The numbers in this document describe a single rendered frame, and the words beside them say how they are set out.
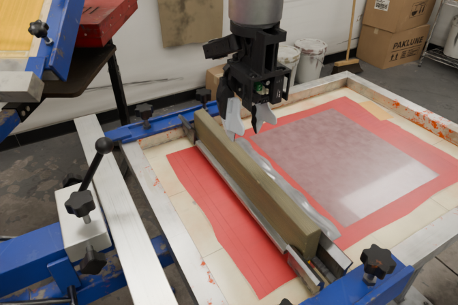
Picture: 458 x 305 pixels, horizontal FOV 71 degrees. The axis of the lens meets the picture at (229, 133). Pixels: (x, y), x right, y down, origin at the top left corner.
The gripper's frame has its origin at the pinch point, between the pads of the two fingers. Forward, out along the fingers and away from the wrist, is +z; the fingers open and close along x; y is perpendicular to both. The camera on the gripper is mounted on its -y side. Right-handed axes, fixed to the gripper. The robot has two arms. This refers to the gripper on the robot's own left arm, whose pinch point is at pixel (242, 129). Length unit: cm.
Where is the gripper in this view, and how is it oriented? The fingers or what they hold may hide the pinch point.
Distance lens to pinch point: 58.9
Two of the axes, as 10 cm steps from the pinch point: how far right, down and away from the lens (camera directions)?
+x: 8.7, -2.8, 4.1
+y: 4.9, 5.1, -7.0
